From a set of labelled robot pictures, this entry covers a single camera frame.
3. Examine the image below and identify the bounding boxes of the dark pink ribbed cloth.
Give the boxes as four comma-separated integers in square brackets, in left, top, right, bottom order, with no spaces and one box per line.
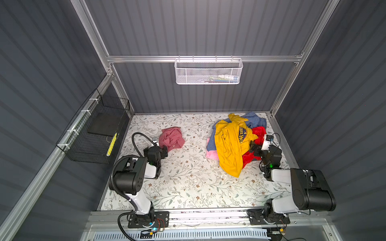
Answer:
[158,127,185,151]

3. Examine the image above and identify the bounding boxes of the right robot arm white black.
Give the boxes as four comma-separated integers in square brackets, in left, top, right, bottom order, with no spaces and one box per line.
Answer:
[248,141,336,224]

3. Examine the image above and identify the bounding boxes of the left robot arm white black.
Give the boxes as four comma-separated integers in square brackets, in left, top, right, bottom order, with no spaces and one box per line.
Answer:
[108,146,168,215]

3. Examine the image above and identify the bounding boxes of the red cloth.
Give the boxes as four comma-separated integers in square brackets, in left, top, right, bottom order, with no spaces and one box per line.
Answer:
[242,127,266,168]

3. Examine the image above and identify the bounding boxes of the light pink cloth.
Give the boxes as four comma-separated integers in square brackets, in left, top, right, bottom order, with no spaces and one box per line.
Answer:
[206,150,219,161]

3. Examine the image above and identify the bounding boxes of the floral patterned table mat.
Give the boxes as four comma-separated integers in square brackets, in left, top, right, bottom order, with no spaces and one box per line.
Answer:
[100,112,293,211]

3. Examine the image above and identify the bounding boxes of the blue checkered shirt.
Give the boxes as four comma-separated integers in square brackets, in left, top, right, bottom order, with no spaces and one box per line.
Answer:
[207,112,267,151]

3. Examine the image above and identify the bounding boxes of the yellow printed t-shirt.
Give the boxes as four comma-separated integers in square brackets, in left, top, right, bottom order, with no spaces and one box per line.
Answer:
[214,113,258,178]

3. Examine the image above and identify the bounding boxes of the black foam pad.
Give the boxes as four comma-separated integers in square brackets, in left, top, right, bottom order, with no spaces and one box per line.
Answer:
[87,113,121,137]

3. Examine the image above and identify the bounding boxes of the white perforated vent strip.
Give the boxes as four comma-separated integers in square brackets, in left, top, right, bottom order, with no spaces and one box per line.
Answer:
[91,228,272,241]

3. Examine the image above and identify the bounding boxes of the items in white basket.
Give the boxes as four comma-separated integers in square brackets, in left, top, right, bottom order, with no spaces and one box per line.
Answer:
[200,75,239,84]

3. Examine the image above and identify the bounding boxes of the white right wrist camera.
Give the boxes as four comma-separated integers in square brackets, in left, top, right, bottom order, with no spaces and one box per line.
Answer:
[261,135,274,151]

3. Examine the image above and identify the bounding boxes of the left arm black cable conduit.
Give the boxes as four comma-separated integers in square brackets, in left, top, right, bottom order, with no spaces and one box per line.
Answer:
[108,132,159,241]

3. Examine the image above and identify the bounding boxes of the black wire basket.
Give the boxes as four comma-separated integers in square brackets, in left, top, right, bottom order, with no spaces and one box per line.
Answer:
[56,90,131,164]

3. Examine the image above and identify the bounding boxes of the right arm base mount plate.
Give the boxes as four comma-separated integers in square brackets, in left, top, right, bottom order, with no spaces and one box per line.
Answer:
[246,208,291,226]

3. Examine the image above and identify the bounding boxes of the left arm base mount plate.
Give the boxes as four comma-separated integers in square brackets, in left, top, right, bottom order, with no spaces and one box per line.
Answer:
[127,211,170,229]

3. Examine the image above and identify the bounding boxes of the white wire mesh basket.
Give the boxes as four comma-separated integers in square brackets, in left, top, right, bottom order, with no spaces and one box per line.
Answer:
[174,57,243,85]

